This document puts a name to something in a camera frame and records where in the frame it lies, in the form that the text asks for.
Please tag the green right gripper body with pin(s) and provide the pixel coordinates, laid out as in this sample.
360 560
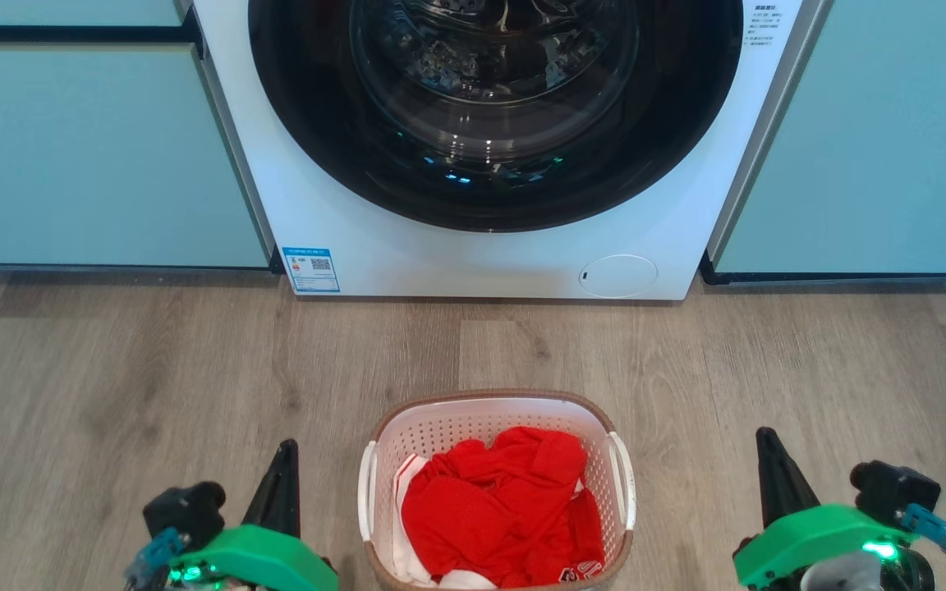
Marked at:
810 533

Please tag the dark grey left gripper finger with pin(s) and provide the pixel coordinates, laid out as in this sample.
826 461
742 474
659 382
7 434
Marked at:
280 492

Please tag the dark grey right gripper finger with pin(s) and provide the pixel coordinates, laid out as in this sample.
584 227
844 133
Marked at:
781 488

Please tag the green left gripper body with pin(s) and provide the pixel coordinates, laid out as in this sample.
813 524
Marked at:
268 562

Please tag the white brown-rimmed laundry basket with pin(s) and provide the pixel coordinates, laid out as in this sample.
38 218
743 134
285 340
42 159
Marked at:
440 427

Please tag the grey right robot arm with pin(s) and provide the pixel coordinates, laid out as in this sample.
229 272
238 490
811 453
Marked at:
859 574

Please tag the red garment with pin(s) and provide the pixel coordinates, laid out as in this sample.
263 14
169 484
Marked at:
498 509

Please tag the blue white energy label sticker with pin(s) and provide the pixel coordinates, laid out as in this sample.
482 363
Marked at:
311 269

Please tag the round white filter cover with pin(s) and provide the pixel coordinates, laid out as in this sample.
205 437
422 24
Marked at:
618 276

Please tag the white front-load washing machine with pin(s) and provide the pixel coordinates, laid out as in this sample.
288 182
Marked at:
342 222

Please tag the pale green cabinet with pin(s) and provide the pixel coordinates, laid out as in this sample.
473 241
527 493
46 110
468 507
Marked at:
875 139
95 156

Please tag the round dark glass washer door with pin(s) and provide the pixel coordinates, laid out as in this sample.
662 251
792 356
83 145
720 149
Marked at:
317 123

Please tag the small text sticker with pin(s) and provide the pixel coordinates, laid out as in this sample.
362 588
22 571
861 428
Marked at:
760 25

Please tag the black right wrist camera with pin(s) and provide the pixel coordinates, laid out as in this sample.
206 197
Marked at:
892 488

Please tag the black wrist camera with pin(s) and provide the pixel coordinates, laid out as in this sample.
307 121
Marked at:
892 488
185 509

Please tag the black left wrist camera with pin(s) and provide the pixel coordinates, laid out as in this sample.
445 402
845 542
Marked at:
185 509

